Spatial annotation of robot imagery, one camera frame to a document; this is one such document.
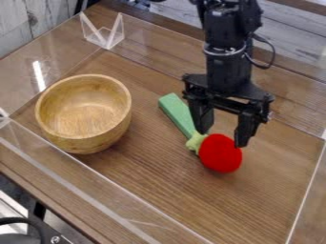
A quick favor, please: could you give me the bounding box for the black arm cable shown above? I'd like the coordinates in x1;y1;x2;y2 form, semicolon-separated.
243;33;278;71

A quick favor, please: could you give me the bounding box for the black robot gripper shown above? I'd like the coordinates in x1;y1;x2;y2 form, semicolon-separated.
181;56;274;148

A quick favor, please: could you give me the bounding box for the green rectangular block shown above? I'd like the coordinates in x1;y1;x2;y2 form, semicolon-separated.
157;93;195;138

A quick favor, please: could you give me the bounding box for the clear acrylic tray wall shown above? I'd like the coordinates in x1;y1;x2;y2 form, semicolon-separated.
0;9;326;244

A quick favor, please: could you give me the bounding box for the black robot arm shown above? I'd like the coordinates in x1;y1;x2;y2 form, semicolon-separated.
181;0;274;148

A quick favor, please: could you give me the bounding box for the red plush strawberry toy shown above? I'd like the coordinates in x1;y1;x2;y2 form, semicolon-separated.
185;132;242;173

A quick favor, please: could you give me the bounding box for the wooden bowl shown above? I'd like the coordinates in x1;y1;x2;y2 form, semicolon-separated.
35;73;132;154

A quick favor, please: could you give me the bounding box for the black table leg clamp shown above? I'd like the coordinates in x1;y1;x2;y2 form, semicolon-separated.
28;201;72;244

